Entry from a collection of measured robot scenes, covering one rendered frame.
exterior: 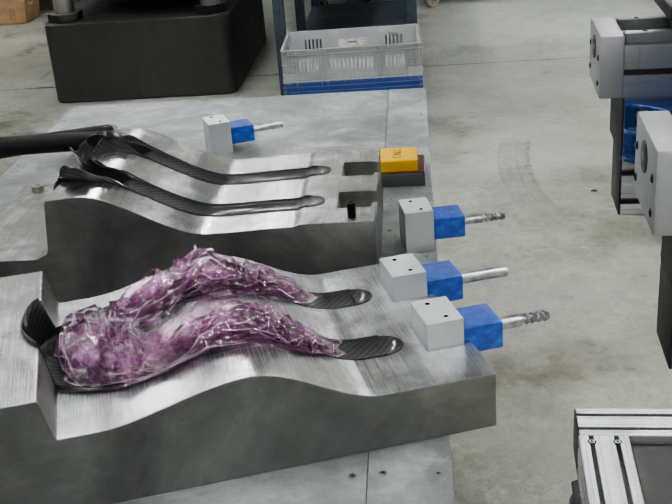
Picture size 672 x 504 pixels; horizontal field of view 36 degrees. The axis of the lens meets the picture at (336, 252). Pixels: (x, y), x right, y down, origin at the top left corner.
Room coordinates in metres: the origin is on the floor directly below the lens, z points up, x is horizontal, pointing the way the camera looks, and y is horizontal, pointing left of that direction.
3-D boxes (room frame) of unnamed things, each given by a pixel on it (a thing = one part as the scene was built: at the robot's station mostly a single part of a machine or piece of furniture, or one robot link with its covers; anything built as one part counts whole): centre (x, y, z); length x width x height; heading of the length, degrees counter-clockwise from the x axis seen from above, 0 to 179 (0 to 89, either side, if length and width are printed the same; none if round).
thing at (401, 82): (4.50, -0.14, 0.11); 0.61 x 0.41 x 0.22; 85
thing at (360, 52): (4.50, -0.14, 0.28); 0.61 x 0.41 x 0.15; 85
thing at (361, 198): (1.13, -0.03, 0.87); 0.05 x 0.05 x 0.04; 85
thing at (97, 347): (0.86, 0.14, 0.90); 0.26 x 0.18 x 0.08; 102
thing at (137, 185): (1.20, 0.18, 0.92); 0.35 x 0.16 x 0.09; 85
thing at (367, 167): (1.24, -0.04, 0.87); 0.05 x 0.05 x 0.04; 85
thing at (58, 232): (1.22, 0.19, 0.87); 0.50 x 0.26 x 0.14; 85
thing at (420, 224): (1.19, -0.15, 0.83); 0.13 x 0.05 x 0.05; 94
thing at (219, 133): (1.66, 0.14, 0.83); 0.13 x 0.05 x 0.05; 108
